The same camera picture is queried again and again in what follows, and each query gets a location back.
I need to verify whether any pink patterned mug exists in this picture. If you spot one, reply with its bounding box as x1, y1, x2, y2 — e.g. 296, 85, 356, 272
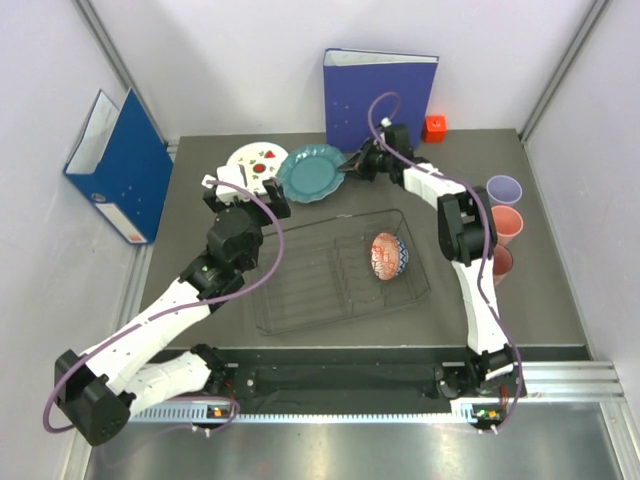
493, 244, 514, 285

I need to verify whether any blue zigzag patterned bowl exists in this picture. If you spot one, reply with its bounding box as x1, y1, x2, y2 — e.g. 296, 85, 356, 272
371, 232, 409, 281

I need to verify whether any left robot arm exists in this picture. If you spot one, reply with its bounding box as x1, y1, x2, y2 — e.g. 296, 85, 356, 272
43, 178, 291, 446

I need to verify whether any black wire dish rack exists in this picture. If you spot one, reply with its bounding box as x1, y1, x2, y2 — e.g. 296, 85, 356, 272
251, 209, 430, 335

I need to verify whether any small red box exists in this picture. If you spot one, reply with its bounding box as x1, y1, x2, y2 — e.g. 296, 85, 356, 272
422, 115, 448, 143

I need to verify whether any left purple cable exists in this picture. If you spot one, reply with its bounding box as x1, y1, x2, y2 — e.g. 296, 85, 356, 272
42, 180, 287, 434

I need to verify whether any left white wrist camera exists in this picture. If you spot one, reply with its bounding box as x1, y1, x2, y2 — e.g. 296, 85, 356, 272
201, 165, 249, 205

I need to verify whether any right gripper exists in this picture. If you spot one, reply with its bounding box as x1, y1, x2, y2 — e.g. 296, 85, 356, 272
336, 139, 394, 183

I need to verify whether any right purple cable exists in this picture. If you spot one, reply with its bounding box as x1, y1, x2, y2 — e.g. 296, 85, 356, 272
367, 92, 524, 431

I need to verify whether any pink plastic cup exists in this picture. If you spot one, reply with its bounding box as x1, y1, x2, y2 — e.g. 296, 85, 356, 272
491, 205, 524, 246

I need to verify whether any purple cable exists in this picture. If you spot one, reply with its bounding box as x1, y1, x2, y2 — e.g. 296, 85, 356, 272
42, 180, 287, 434
367, 92, 524, 431

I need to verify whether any lavender plastic cup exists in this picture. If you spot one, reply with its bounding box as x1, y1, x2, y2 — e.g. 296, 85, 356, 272
486, 175, 523, 206

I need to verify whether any purple-blue binder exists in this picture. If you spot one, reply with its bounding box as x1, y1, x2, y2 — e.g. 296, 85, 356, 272
323, 48, 439, 153

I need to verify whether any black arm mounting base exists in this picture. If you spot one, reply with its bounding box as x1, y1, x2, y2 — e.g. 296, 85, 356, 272
213, 346, 520, 403

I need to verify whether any teal plate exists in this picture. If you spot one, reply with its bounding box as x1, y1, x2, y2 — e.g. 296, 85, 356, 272
276, 144, 346, 204

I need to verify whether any grey slotted cable duct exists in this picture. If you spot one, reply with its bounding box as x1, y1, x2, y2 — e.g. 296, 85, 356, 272
99, 399, 509, 425

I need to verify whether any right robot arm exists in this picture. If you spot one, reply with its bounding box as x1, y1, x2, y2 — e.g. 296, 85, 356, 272
338, 124, 518, 396

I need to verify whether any watermelon pattern plate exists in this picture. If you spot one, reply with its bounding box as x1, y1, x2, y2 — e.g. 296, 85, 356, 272
226, 141, 288, 196

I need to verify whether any blue lever arch binder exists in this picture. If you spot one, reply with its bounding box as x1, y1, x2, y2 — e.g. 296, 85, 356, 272
63, 90, 173, 244

